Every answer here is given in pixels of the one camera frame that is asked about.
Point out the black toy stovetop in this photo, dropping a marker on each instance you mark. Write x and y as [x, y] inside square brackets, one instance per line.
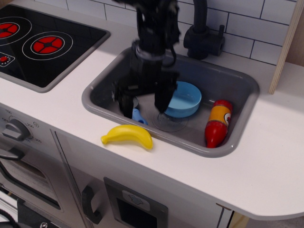
[38, 50]

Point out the dark grey cabinet handle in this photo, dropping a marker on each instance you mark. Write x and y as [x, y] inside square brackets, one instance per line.
[87, 196]

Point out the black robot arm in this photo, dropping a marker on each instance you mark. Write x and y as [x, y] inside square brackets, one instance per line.
[158, 31]

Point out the light wooden side post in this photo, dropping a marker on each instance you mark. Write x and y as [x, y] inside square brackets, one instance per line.
[286, 45]

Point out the blue handled toy spoon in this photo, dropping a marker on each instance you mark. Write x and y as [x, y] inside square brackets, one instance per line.
[136, 115]

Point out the yellow toy banana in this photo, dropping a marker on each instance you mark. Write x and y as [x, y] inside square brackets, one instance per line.
[129, 132]

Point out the dark grey toy faucet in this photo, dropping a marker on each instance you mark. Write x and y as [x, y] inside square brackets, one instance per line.
[198, 39]

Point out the grey dispenser panel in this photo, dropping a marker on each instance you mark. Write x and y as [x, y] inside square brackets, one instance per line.
[134, 209]

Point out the light blue plastic bowl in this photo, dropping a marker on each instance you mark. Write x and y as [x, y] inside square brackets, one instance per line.
[185, 100]

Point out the grey oven knob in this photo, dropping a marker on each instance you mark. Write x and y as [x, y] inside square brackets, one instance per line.
[16, 130]

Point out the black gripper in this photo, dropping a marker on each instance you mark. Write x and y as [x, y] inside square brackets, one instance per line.
[145, 77]

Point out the black base plate with screw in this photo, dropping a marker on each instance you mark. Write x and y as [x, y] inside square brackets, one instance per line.
[29, 217]

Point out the grey plastic sink basin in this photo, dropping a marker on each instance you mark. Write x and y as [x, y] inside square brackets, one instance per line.
[214, 82]

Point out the grey oven door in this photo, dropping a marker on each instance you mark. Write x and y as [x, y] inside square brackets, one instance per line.
[35, 177]

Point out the red toy ketchup bottle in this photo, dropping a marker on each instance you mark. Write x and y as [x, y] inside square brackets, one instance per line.
[217, 126]

